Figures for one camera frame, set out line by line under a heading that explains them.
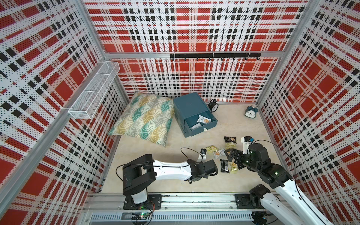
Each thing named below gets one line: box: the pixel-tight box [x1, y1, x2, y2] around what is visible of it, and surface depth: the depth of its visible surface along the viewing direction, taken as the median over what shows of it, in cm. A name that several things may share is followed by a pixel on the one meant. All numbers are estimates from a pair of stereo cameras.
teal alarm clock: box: [244, 105, 259, 119], surface depth 110 cm
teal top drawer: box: [184, 110, 218, 137], surface depth 88 cm
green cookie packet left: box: [204, 145, 219, 155], surface depth 93 cm
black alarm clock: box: [208, 98, 219, 113], surface depth 113 cm
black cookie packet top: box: [223, 136, 237, 144], surface depth 98 cm
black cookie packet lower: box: [219, 159, 230, 174], surface depth 87 cm
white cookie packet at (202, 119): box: [196, 114, 212, 124], surface depth 90 cm
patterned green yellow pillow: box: [108, 91, 175, 148], surface depth 94 cm
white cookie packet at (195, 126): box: [189, 122, 202, 131], surface depth 88 cm
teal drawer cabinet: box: [172, 91, 218, 138], surface depth 90 cm
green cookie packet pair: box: [225, 141, 238, 150], surface depth 95 cm
